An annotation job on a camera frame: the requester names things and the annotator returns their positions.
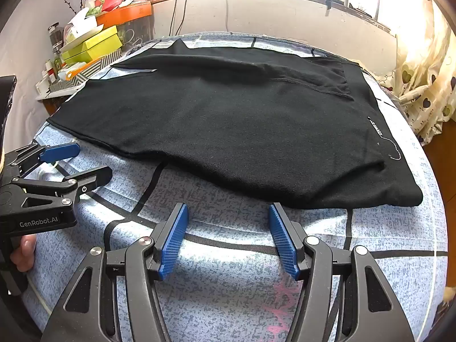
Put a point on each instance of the glass jar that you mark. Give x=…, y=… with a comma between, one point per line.
x=55, y=39

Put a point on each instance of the white open cardboard box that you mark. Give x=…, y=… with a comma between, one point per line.
x=83, y=30

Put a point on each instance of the blue checked bedsheet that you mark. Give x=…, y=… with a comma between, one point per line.
x=228, y=222

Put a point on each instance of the yellow-green box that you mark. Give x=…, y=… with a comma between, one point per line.
x=103, y=39
x=83, y=56

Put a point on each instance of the black flat panel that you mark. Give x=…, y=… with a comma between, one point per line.
x=7, y=107

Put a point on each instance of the dark storage box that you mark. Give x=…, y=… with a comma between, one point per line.
x=135, y=32

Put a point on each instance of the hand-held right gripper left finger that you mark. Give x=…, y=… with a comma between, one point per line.
x=174, y=242

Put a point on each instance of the orange box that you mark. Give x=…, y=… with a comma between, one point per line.
x=124, y=13

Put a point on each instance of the black white chevron box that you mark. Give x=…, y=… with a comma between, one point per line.
x=96, y=66

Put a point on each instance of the dark blue hook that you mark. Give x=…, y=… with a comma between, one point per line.
x=328, y=6

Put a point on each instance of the black pants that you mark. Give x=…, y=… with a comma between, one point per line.
x=213, y=124

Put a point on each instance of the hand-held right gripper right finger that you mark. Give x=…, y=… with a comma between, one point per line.
x=283, y=242

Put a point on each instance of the cream heart print curtain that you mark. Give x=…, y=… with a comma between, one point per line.
x=424, y=78

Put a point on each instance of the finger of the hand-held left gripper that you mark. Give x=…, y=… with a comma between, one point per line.
x=60, y=151
x=96, y=176

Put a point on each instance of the person's left hand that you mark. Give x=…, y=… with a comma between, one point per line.
x=25, y=254

